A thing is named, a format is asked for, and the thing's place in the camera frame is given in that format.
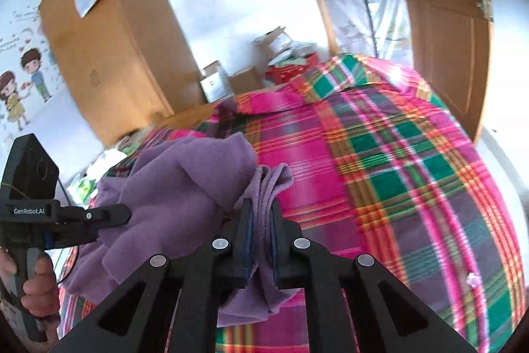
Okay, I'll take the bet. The green tissue pack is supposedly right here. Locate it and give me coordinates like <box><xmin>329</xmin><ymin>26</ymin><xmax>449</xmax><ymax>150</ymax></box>
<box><xmin>66</xmin><ymin>175</ymin><xmax>97</xmax><ymax>207</ymax></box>

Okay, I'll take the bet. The red gift box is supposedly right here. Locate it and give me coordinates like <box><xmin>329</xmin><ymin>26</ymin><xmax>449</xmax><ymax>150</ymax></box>
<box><xmin>264</xmin><ymin>53</ymin><xmax>320</xmax><ymax>84</ymax></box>

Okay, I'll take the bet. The white cardboard box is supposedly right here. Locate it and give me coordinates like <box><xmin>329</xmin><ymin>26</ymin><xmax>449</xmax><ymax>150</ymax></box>
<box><xmin>200</xmin><ymin>61</ymin><xmax>233</xmax><ymax>103</ymax></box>

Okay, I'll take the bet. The wooden wardrobe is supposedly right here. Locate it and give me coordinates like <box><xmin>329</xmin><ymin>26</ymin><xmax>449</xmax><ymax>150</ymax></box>
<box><xmin>39</xmin><ymin>0</ymin><xmax>205</xmax><ymax>147</ymax></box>

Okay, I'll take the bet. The cartoon couple wall sticker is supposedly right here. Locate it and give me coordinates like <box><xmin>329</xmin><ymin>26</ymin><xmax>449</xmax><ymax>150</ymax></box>
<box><xmin>1</xmin><ymin>5</ymin><xmax>65</xmax><ymax>145</ymax></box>

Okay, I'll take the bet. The brown cardboard box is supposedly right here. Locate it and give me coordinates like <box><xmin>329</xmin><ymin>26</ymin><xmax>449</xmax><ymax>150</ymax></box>
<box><xmin>229</xmin><ymin>67</ymin><xmax>264</xmax><ymax>95</ymax></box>

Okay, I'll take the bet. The wooden door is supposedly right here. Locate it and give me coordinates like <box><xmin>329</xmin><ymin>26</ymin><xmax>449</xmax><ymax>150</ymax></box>
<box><xmin>406</xmin><ymin>0</ymin><xmax>492</xmax><ymax>142</ymax></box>

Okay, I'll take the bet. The open cardboard box with label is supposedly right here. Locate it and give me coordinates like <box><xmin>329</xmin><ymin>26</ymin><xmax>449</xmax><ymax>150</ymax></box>
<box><xmin>254</xmin><ymin>26</ymin><xmax>293</xmax><ymax>60</ymax></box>

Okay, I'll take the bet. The pink green plaid bedsheet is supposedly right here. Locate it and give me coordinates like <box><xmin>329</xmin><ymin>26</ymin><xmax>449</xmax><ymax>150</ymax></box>
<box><xmin>57</xmin><ymin>53</ymin><xmax>528</xmax><ymax>353</ymax></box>

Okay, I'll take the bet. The person's left hand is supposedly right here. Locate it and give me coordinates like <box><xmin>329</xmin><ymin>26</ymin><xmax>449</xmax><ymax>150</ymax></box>
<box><xmin>1</xmin><ymin>248</ymin><xmax>60</xmax><ymax>346</ymax></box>

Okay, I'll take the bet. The purple fleece garment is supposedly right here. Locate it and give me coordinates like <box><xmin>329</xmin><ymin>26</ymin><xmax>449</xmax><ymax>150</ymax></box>
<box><xmin>63</xmin><ymin>133</ymin><xmax>297</xmax><ymax>327</ymax></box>

